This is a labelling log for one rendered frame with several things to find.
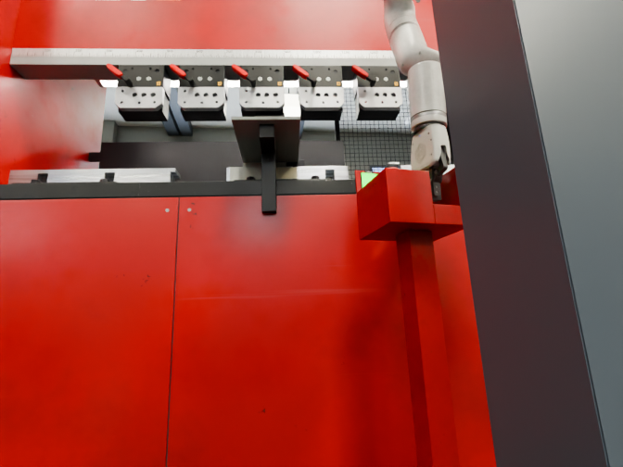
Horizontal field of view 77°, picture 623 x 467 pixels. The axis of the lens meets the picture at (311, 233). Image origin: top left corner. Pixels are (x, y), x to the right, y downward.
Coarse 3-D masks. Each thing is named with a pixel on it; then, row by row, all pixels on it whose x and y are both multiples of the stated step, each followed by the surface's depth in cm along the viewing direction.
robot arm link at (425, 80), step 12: (408, 72) 96; (420, 72) 92; (432, 72) 91; (408, 84) 96; (420, 84) 92; (432, 84) 91; (420, 96) 91; (432, 96) 90; (444, 96) 91; (420, 108) 91; (432, 108) 90; (444, 108) 91
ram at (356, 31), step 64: (64, 0) 135; (128, 0) 137; (192, 0) 138; (256, 0) 140; (320, 0) 141; (64, 64) 129; (128, 64) 130; (192, 64) 132; (256, 64) 133; (320, 64) 134; (384, 64) 136
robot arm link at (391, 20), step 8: (384, 0) 112; (392, 0) 110; (400, 0) 109; (408, 0) 110; (384, 8) 114; (392, 8) 111; (400, 8) 110; (408, 8) 110; (384, 16) 115; (392, 16) 111; (400, 16) 109; (408, 16) 108; (392, 24) 109
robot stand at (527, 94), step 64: (448, 0) 60; (512, 0) 45; (576, 0) 46; (448, 64) 61; (512, 64) 45; (576, 64) 44; (512, 128) 45; (576, 128) 41; (512, 192) 45; (576, 192) 39; (512, 256) 45; (576, 256) 38; (512, 320) 46; (576, 320) 36; (512, 384) 46; (576, 384) 36; (512, 448) 46; (576, 448) 36
